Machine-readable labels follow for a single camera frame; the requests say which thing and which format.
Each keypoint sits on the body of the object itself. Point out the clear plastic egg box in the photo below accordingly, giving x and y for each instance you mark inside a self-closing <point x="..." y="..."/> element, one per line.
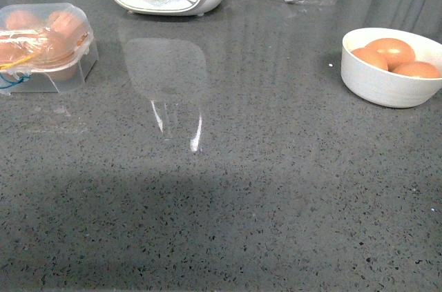
<point x="84" y="58"/>

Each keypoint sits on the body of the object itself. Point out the white ceramic bowl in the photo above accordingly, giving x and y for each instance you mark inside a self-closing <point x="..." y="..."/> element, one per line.
<point x="384" y="87"/>

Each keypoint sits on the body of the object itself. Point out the teal rubber band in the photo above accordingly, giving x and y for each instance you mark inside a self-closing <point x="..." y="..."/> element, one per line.
<point x="10" y="81"/>

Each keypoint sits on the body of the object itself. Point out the brown egg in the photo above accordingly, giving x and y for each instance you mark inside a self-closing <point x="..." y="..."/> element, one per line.
<point x="12" y="52"/>
<point x="395" y="51"/>
<point x="419" y="69"/>
<point x="55" y="52"/>
<point x="371" y="57"/>
<point x="66" y="24"/>
<point x="22" y="19"/>

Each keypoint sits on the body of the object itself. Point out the yellow rubber band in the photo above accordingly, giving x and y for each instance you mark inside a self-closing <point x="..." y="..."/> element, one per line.
<point x="15" y="63"/>

